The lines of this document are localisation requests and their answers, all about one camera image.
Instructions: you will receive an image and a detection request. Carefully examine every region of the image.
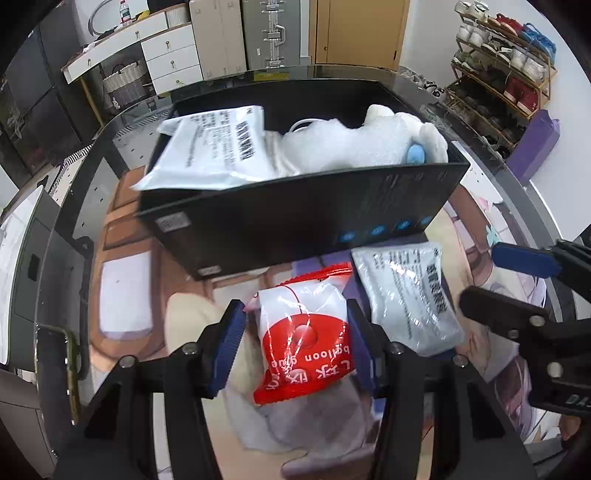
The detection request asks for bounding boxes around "white cable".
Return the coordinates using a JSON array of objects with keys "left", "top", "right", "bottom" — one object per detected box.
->
[{"left": 290, "top": 117, "right": 324, "bottom": 134}]

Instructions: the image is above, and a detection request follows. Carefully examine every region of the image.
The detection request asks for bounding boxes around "white printed sock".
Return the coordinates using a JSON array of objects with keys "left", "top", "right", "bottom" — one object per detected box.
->
[{"left": 365, "top": 104, "right": 450, "bottom": 164}]

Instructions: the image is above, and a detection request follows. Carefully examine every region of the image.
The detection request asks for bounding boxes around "clear printed plastic packet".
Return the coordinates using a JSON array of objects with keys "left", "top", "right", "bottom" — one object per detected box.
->
[{"left": 351, "top": 241, "right": 466, "bottom": 356}]

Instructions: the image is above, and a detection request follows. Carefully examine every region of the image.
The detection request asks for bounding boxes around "purple bag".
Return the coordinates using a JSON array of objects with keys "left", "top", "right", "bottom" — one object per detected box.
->
[{"left": 508, "top": 109, "right": 561, "bottom": 185}]

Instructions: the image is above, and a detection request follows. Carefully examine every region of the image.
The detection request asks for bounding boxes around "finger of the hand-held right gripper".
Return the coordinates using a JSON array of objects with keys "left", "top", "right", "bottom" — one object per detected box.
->
[
  {"left": 458, "top": 286, "right": 555, "bottom": 344},
  {"left": 491, "top": 239, "right": 591, "bottom": 301}
]

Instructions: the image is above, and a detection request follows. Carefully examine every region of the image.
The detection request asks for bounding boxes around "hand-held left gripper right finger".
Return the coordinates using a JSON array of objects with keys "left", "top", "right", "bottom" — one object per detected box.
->
[{"left": 345, "top": 298, "right": 541, "bottom": 480}]

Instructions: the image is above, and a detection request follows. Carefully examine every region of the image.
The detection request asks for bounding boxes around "arched mirror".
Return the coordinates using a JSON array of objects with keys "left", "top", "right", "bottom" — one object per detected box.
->
[{"left": 88, "top": 0, "right": 125, "bottom": 35}]

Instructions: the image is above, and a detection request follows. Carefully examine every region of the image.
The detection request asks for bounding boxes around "wooden shoe rack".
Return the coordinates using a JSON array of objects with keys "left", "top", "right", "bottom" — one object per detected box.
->
[{"left": 450, "top": 9, "right": 557, "bottom": 148}]

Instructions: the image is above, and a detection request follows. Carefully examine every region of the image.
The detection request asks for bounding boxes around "white desk with drawers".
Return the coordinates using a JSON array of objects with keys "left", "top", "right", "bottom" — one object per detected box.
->
[{"left": 61, "top": 9, "right": 204, "bottom": 95}]

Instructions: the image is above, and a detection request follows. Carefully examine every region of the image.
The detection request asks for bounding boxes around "pile of shoes on floor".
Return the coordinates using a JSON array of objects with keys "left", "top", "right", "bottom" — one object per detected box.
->
[{"left": 402, "top": 67, "right": 455, "bottom": 100}]

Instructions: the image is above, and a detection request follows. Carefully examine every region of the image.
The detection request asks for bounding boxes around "shoe rack with shoes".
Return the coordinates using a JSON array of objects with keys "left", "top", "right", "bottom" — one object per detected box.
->
[{"left": 455, "top": 0, "right": 557, "bottom": 146}]

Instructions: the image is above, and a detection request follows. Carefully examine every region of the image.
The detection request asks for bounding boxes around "wooden door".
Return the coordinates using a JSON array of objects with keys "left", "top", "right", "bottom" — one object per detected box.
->
[{"left": 308, "top": 0, "right": 411, "bottom": 71}]

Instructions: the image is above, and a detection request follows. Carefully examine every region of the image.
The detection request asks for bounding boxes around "printed anime table mat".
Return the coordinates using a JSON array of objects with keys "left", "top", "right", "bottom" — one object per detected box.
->
[{"left": 88, "top": 166, "right": 573, "bottom": 480}]

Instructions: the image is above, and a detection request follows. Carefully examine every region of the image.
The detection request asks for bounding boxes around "black cardboard box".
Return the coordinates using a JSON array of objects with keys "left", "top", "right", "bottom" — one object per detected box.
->
[{"left": 137, "top": 79, "right": 472, "bottom": 281}]

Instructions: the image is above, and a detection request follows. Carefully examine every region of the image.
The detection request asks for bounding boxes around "beige suitcase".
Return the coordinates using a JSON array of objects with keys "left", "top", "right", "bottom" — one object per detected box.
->
[{"left": 189, "top": 0, "right": 247, "bottom": 79}]

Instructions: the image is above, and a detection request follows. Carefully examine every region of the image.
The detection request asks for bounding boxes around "red and white packet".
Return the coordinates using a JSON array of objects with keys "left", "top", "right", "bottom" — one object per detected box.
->
[{"left": 244, "top": 263, "right": 355, "bottom": 406}]

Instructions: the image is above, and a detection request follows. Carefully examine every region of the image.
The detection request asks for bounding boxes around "white printed plastic packet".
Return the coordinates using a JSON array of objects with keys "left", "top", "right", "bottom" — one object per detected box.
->
[{"left": 130, "top": 105, "right": 301, "bottom": 192}]

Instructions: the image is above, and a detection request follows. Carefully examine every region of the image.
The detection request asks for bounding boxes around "silver suitcase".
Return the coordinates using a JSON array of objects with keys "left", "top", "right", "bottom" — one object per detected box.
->
[{"left": 241, "top": 0, "right": 315, "bottom": 70}]

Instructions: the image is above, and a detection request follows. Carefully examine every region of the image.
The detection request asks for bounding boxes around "grey cabinet with white top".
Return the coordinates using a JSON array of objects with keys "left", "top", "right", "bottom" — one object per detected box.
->
[{"left": 0, "top": 185, "right": 95, "bottom": 333}]

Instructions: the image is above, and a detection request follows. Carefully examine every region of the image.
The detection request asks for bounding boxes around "wicker basket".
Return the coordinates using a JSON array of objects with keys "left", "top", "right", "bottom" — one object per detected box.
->
[{"left": 102, "top": 60, "right": 153, "bottom": 112}]

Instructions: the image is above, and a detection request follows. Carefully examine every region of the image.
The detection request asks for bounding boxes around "person's right hand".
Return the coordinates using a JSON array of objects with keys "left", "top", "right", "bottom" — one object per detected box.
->
[{"left": 560, "top": 414, "right": 585, "bottom": 444}]

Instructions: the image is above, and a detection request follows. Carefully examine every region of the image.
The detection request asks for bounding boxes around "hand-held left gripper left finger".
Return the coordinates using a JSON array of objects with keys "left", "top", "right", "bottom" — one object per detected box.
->
[{"left": 55, "top": 299, "right": 247, "bottom": 480}]

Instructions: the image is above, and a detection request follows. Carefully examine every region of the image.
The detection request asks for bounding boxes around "black refrigerator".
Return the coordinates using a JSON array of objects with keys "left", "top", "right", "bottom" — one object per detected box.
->
[{"left": 9, "top": 18, "right": 105, "bottom": 181}]

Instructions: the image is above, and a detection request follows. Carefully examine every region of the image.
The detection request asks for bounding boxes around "white bubble wrap bundle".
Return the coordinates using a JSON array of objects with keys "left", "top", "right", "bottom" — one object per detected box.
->
[{"left": 281, "top": 117, "right": 416, "bottom": 176}]

